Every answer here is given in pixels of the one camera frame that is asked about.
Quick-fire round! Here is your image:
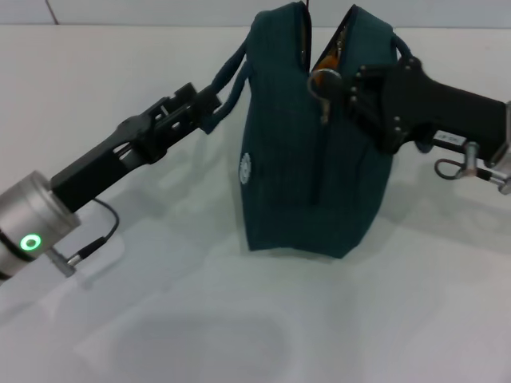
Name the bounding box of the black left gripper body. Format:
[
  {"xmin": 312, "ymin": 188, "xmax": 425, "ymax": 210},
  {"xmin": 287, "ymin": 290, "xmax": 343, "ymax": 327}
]
[{"xmin": 50, "ymin": 114, "xmax": 161, "ymax": 213}]

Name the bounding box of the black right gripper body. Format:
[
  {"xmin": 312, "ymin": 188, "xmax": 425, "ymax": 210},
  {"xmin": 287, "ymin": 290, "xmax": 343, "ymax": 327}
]
[{"xmin": 378, "ymin": 57, "xmax": 511, "ymax": 168}]

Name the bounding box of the yellow orange pear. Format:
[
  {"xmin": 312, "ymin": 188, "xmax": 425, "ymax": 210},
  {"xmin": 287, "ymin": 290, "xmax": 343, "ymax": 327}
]
[{"xmin": 311, "ymin": 38, "xmax": 343, "ymax": 87}]

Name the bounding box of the dark teal insulated lunch bag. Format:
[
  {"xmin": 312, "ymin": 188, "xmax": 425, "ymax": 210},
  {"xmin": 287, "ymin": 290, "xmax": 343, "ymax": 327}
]
[{"xmin": 203, "ymin": 0, "xmax": 433, "ymax": 260}]

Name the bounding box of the dark left arm cable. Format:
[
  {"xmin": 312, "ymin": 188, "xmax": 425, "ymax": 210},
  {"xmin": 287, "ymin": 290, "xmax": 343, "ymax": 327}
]
[{"xmin": 67, "ymin": 198, "xmax": 121, "ymax": 267}]

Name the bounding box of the dark arm cable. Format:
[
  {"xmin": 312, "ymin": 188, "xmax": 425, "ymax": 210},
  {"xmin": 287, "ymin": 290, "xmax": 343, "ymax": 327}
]
[
  {"xmin": 67, "ymin": 198, "xmax": 121, "ymax": 267},
  {"xmin": 434, "ymin": 158, "xmax": 496, "ymax": 181}
]

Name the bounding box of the dark right arm cable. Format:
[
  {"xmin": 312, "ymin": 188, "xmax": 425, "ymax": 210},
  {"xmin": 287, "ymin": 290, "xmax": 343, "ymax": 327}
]
[{"xmin": 434, "ymin": 158, "xmax": 496, "ymax": 181}]

